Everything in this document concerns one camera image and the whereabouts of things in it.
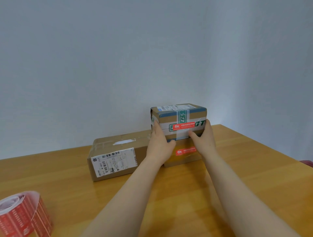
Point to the person's right hand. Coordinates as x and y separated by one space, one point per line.
205 144

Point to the person's left hand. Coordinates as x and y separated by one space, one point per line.
159 146

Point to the cardboard box with torn tape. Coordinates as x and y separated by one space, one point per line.
185 158

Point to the box with green GT tape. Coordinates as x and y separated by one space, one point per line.
171 114

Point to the wide cardboard box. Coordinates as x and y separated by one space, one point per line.
110 144

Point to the roll of red stickers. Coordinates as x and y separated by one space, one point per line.
24 217

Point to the person's right forearm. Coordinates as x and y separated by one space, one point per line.
247 197

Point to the person's left forearm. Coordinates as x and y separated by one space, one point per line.
122 202

